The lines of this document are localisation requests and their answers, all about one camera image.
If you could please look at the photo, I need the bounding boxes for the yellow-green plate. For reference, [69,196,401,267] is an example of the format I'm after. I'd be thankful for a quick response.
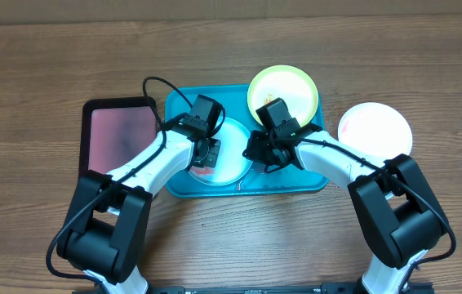
[247,65,320,126]

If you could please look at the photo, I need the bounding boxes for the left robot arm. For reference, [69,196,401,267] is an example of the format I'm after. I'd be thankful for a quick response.
[46,114,225,293]

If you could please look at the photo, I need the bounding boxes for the white plate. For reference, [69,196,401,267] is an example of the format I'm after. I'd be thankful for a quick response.
[337,102,413,159]

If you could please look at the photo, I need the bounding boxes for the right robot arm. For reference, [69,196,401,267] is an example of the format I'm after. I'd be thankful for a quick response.
[242,124,455,293]

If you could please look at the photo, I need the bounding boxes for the light blue plate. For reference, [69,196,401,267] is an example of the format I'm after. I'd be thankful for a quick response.
[189,118,252,186]

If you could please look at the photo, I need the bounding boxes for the black cable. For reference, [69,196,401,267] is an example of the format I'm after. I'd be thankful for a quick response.
[242,134,457,294]
[45,76,227,283]

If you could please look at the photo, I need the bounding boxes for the left black cable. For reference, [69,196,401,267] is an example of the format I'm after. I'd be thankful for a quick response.
[45,76,227,283]

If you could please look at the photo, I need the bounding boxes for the right black cable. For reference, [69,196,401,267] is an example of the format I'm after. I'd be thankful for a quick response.
[242,134,457,294]

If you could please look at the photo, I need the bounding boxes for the green orange sponge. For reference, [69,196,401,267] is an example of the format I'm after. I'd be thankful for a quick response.
[189,167,215,177]

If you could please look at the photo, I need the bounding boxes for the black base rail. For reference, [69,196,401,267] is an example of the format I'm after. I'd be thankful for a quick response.
[145,282,366,294]

